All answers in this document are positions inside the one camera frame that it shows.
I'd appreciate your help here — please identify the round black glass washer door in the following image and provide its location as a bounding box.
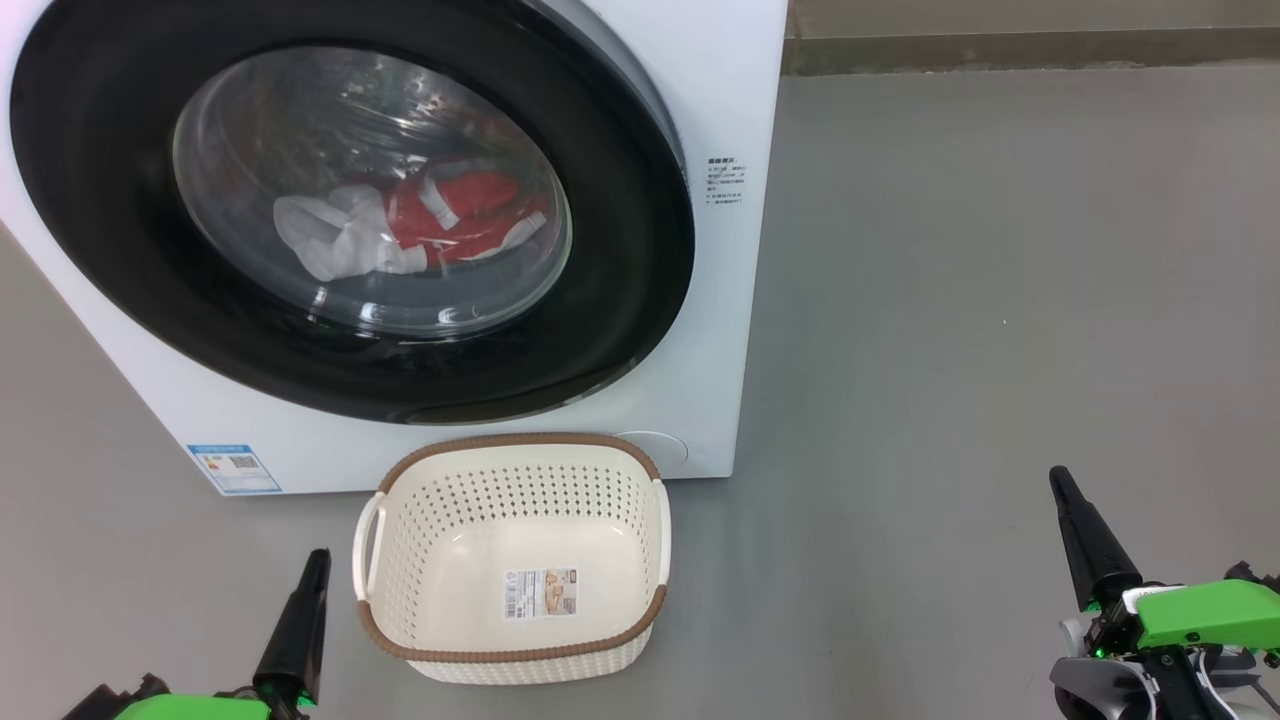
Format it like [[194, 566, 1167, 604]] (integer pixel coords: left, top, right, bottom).
[[8, 0, 696, 426]]

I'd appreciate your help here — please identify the cream perforated laundry basket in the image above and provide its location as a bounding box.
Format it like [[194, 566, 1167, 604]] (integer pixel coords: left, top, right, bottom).
[[352, 432, 672, 686]]

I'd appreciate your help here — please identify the red and white garment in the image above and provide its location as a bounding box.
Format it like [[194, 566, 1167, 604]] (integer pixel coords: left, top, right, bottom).
[[273, 168, 549, 283]]

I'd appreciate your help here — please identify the round white filter cover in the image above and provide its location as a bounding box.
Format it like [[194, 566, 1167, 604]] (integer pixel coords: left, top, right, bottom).
[[615, 431, 689, 467]]

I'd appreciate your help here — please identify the white printed product label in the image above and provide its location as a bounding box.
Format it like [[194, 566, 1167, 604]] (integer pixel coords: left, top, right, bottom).
[[503, 567, 579, 620]]

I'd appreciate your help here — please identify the white front-load washing machine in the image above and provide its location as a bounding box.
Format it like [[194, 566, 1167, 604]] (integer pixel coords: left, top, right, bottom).
[[0, 0, 789, 498]]

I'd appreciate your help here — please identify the blue energy label sticker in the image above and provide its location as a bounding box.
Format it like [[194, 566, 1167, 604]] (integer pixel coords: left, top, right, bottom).
[[187, 444, 283, 496]]

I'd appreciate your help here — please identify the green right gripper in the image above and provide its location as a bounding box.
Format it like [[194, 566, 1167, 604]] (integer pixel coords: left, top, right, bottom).
[[1048, 465, 1280, 663]]

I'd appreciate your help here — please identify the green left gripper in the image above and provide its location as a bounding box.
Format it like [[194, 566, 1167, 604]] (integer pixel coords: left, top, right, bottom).
[[113, 548, 332, 720]]

